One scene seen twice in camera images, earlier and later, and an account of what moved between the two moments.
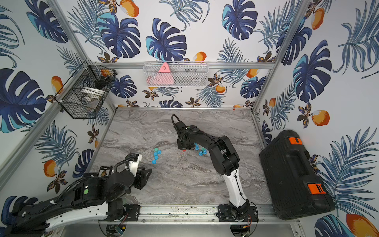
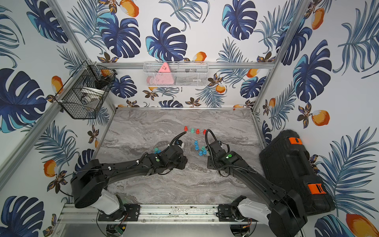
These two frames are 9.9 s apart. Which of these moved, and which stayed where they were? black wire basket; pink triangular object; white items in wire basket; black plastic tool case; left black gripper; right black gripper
Moved: right black gripper; left black gripper
Stayed: black plastic tool case; black wire basket; pink triangular object; white items in wire basket
